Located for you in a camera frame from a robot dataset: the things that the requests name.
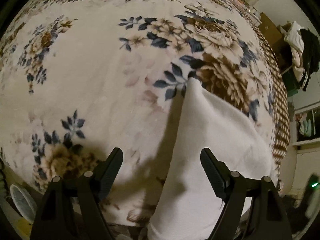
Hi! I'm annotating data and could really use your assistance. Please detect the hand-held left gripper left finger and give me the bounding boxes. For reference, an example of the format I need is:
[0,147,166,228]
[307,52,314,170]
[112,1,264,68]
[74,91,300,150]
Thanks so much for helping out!
[30,147,124,240]

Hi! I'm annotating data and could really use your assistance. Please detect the floral bed blanket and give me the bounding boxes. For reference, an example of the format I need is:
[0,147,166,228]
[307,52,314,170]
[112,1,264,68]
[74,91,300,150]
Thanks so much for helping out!
[0,0,284,229]

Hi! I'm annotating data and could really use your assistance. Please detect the white wardrobe shelves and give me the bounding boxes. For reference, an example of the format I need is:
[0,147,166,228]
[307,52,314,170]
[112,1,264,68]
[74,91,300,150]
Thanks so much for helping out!
[287,86,320,152]

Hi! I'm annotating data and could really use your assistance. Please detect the folding chair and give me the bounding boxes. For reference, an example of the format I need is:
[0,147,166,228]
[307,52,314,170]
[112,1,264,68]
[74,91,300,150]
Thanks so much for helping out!
[280,64,302,92]

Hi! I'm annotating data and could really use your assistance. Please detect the pile of pale clothes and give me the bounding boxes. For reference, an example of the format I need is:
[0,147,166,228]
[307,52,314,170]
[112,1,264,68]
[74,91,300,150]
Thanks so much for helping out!
[283,21,306,82]

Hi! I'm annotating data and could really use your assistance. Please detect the white trash bin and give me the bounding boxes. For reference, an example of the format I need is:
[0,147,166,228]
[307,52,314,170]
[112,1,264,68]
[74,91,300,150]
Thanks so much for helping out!
[9,184,38,222]

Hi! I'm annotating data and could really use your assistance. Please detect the brown checked bed sheet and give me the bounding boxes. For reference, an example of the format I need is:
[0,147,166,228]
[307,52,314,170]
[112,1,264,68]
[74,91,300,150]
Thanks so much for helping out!
[231,0,292,166]

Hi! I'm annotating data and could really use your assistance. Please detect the white pants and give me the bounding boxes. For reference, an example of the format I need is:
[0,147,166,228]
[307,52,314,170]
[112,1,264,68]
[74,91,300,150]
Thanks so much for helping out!
[147,78,280,240]

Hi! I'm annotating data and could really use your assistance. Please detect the large brown cardboard box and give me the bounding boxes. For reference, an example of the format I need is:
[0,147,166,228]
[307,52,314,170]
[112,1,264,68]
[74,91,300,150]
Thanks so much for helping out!
[258,12,285,46]

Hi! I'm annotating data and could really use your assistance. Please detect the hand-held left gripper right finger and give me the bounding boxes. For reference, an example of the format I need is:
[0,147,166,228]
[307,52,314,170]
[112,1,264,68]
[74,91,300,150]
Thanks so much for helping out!
[200,147,293,240]

